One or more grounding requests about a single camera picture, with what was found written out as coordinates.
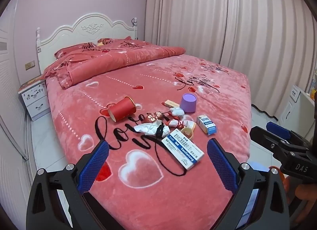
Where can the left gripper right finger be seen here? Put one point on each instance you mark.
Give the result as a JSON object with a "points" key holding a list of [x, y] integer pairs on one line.
{"points": [[258, 198]]}

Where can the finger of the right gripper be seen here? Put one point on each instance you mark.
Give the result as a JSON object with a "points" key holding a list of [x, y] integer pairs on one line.
{"points": [[278, 130], [269, 141]]}

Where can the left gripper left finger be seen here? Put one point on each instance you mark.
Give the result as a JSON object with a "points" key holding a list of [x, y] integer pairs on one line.
{"points": [[56, 199]]}

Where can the small blue white medicine box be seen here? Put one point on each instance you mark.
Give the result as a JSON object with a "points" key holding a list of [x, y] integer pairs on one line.
{"points": [[207, 126]]}

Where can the large white blue medicine box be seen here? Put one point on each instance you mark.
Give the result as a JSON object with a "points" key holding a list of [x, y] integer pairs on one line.
{"points": [[187, 158]]}

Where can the beige tape roll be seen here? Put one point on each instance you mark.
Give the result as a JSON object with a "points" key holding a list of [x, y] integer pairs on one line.
{"points": [[188, 132]]}

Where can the purple ribbed cup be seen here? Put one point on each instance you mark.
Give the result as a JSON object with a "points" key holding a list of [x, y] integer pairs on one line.
{"points": [[188, 103]]}

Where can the white small sock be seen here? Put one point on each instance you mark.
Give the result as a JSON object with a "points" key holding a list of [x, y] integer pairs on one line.
{"points": [[177, 112]]}

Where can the red paper cup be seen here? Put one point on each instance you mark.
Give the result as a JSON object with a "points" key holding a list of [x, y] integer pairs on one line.
{"points": [[122, 109]]}

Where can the black fabric piece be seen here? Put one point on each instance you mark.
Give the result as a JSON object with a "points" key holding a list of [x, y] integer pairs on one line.
{"points": [[160, 131]]}

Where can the red cartoon figure toy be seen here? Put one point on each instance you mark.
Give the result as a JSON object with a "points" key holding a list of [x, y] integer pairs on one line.
{"points": [[153, 117]]}

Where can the light blue trash bag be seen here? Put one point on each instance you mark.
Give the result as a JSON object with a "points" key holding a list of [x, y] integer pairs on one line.
{"points": [[257, 166]]}

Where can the person's right hand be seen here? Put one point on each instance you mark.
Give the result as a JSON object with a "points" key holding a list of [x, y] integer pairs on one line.
{"points": [[306, 192]]}

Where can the white desk cabinet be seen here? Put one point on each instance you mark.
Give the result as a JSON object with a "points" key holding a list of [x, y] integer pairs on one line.
{"points": [[298, 114]]}

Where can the white bookshelf with books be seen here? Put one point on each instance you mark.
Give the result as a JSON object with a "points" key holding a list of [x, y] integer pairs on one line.
{"points": [[312, 88]]}

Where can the white wardrobe door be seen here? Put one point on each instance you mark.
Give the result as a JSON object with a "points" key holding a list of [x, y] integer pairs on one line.
{"points": [[13, 114]]}

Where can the pink heart bed blanket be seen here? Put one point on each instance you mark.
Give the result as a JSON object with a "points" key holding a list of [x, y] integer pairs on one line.
{"points": [[142, 185]]}

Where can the white nightstand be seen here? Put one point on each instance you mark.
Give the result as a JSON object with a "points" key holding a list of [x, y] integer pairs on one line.
{"points": [[35, 97]]}

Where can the beige pleated curtain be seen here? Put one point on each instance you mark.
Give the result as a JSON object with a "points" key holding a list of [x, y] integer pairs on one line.
{"points": [[272, 42]]}

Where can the beige flat box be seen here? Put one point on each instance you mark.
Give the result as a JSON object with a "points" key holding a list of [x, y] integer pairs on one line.
{"points": [[170, 104]]}

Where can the folded red quilt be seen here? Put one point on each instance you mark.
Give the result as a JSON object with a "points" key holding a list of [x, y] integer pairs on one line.
{"points": [[108, 55]]}

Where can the red pillow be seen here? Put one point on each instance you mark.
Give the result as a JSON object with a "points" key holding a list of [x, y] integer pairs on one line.
{"points": [[64, 51]]}

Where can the white carved headboard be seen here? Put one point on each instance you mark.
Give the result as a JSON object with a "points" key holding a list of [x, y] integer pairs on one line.
{"points": [[88, 28]]}

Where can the wall socket plate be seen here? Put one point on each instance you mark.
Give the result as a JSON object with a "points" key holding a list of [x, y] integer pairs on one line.
{"points": [[29, 65]]}

